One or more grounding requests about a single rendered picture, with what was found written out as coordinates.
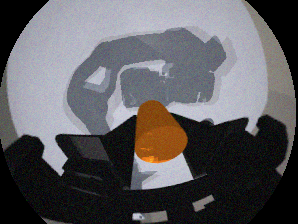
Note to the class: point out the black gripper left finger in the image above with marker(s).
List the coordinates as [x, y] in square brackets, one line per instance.
[115, 149]

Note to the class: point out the orange knob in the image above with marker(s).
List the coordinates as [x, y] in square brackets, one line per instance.
[159, 138]

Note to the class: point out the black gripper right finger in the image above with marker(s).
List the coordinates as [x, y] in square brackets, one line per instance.
[204, 140]

